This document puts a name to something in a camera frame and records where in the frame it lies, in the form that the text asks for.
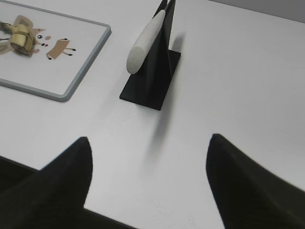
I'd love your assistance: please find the knife with white handle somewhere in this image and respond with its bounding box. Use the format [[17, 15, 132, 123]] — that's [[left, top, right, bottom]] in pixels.
[[126, 10, 165, 74]]

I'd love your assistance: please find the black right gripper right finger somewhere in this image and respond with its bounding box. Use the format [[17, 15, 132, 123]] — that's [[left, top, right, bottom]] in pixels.
[[206, 134, 305, 229]]

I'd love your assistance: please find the white grey cutting board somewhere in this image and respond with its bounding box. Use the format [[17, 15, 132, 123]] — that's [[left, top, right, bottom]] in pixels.
[[0, 0, 112, 102]]

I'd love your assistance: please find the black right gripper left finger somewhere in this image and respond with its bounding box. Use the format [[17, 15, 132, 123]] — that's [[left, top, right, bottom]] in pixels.
[[0, 136, 93, 229]]

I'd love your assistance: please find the black knife stand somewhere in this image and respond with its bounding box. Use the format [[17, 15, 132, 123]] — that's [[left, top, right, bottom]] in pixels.
[[119, 0, 181, 110]]

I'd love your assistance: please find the yellow banana piece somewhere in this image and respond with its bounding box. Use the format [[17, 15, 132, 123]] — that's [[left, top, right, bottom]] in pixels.
[[0, 22, 34, 56]]

